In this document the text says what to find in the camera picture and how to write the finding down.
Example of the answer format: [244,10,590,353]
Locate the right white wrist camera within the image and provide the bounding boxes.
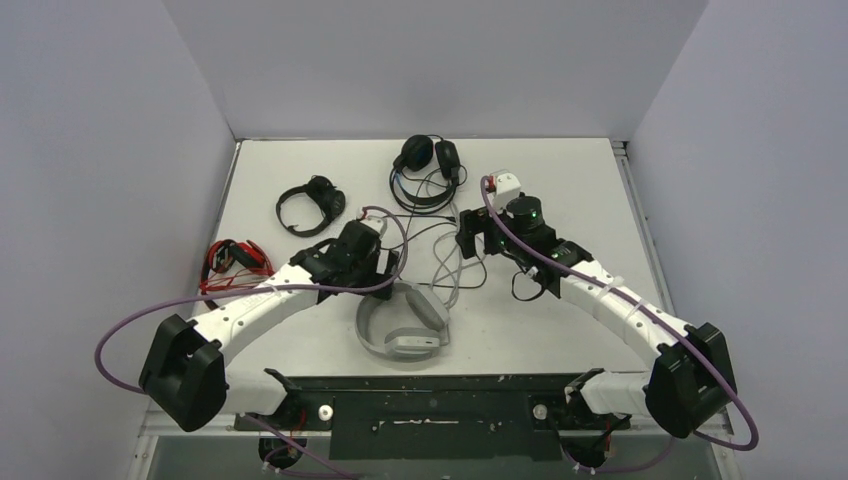
[486,170,522,212]

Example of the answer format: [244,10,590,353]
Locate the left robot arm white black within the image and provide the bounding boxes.
[139,216,390,432]

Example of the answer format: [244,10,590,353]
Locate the small black headphones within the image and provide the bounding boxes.
[275,175,347,238]

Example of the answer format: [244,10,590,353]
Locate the white grey headphones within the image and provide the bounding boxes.
[355,281,450,362]

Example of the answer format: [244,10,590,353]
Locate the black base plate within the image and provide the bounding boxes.
[235,374,617,461]

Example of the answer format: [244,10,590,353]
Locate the black blue headphones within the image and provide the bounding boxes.
[388,134,463,215]

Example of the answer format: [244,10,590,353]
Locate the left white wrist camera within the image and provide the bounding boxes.
[358,210,388,238]

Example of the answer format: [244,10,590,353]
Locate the red headphone cable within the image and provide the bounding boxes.
[199,271,266,296]

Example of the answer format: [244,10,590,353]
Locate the black headset cable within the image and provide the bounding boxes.
[390,198,488,291]

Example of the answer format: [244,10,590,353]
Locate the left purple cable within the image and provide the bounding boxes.
[94,205,411,480]

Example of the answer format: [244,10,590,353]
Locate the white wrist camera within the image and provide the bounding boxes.
[486,170,522,212]
[358,210,388,238]

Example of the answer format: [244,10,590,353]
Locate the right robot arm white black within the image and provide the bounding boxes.
[456,195,738,438]

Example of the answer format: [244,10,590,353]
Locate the red black headphones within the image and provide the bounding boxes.
[198,239,275,295]

